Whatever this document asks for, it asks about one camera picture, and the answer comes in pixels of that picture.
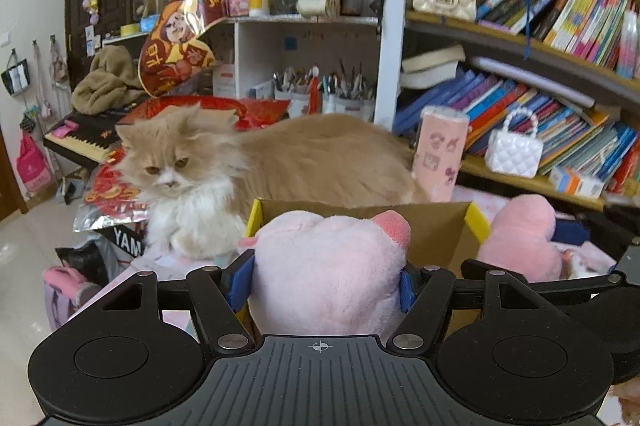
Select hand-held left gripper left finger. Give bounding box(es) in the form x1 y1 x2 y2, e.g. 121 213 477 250
102 251 257 354

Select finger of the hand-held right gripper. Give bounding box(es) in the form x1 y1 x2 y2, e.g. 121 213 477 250
459 257 628 302

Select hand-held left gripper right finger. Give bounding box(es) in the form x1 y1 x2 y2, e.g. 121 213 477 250
386 262 531 353

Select yellow cardboard box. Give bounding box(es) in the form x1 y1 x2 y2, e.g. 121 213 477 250
244 198 493 342

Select pink plush toy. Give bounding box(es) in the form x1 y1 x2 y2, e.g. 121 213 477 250
239 210 413 341
475 194 568 283

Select pink printed tablecloth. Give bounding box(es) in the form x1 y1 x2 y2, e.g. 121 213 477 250
67 186 640 426

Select orange and white carton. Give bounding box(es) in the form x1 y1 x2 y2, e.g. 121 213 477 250
549 166 606 199

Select black printed box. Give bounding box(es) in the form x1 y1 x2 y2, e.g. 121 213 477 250
97 223 146 259

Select tan and white cat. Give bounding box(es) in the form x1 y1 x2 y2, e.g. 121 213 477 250
115 103 431 259

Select pink cup with stickers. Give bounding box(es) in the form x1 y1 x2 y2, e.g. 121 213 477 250
411 106 471 203

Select pink backpack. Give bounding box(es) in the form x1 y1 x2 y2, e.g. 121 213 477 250
42 266 103 332

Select row of blue books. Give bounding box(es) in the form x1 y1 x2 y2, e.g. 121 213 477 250
392 66 640 197

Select white pen cup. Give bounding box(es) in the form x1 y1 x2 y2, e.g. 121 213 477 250
320 61 376 122
274 66 313 118

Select black keyboard piano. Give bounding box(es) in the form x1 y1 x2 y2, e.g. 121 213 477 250
42 103 146 167

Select white paper roll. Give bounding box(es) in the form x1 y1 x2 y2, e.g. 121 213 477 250
470 56 596 107

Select pale thick books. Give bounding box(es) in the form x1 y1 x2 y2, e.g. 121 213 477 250
400 46 467 89

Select pink hanging bag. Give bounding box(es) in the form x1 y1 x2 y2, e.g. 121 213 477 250
16 131 53 193

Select brown blanket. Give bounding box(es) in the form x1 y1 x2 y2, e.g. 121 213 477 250
71 45 151 116

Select red gold figure foil balloon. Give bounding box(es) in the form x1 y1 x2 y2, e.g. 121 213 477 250
137 0 228 97

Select white shelf unit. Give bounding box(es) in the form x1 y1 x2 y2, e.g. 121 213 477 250
200 13 381 124

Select wooden bookshelf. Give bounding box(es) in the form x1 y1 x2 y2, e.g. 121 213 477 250
400 0 640 212

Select row of pastel books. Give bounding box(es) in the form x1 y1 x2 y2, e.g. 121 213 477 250
470 0 640 79

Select black hanging bag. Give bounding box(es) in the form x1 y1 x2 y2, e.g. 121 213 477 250
1 48 31 97

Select white quilted pearl-handle purse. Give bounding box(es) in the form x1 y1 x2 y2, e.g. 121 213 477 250
484 108 545 179

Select white post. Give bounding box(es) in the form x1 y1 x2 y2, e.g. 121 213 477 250
374 0 410 132

